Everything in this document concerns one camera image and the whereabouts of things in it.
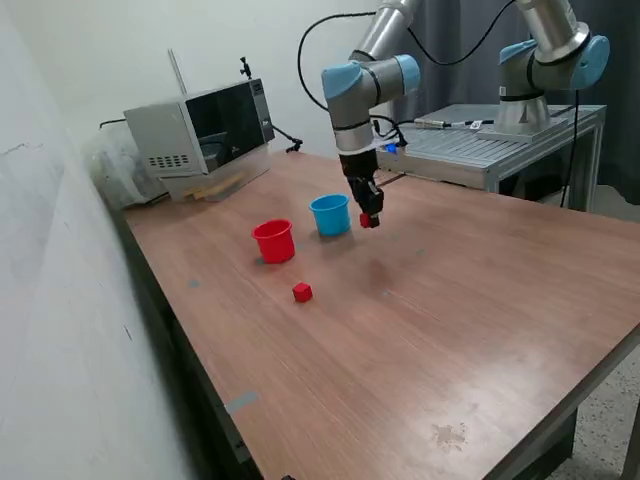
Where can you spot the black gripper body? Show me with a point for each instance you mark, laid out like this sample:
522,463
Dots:
359,170

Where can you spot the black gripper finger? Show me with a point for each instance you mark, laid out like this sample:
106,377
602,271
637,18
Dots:
376,205
357,200

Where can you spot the small red cube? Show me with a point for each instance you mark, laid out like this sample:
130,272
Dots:
302,293
365,221

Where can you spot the silver blue UR5e robot arm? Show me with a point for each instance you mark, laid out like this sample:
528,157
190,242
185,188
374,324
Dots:
350,120

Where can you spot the thin dark flat strip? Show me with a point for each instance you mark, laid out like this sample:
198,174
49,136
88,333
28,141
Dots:
392,179

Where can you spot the blue plastic cup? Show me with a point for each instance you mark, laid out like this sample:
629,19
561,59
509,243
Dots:
330,217

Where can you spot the red plastic cup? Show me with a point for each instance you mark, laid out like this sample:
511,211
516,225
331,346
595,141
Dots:
274,245

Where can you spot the aluminium profile robot stand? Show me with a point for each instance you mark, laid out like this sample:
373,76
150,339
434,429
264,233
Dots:
465,150

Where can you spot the clear plastic box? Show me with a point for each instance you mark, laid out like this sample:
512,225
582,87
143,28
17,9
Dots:
240,175

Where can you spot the white warning label tag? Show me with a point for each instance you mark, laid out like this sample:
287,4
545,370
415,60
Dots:
477,124

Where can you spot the wooden sticks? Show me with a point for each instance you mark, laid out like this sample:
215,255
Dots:
210,189

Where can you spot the aluminium robot mounting plate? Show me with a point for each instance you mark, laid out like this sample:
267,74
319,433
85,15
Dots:
520,134

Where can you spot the silver microwave oven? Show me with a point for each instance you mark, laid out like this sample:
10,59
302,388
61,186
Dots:
165,135

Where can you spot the thin white rod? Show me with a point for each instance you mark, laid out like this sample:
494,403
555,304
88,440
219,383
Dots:
177,72

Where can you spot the crumpled clear plastic bag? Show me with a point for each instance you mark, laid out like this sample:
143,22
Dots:
112,170

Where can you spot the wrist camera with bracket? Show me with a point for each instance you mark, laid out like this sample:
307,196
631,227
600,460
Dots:
392,146

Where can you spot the small black camera mount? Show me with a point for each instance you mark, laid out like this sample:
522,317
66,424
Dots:
245,67

